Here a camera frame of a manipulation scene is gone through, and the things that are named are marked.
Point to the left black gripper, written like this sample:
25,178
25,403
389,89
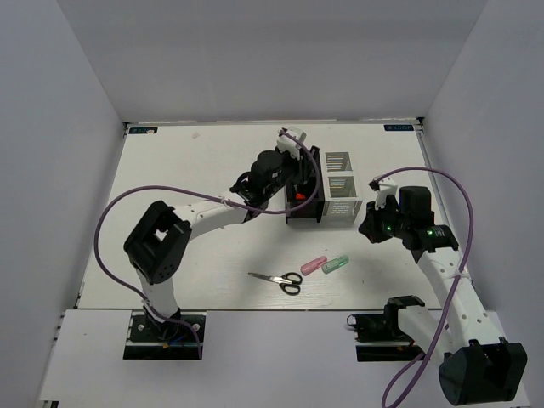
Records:
300,163

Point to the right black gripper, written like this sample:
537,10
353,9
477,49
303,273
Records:
369,226

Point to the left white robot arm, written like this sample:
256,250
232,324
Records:
156,245

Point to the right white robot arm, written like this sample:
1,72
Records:
476,363

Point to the black slotted pen holder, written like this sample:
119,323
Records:
306,208

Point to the white slotted pen holder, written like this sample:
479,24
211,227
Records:
343,197

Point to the green translucent small case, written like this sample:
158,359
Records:
334,264

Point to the pink translucent small case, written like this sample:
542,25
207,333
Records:
313,265

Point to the right blue corner label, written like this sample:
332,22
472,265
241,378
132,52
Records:
398,127

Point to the blue corner label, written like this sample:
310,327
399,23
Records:
398,127
142,130

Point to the left blue corner label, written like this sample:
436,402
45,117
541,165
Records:
142,130

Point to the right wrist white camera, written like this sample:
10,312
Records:
384,188

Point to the black handled scissors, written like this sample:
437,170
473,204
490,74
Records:
290,283

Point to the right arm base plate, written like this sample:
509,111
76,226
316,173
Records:
375,341

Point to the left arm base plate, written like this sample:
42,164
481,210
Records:
147,341

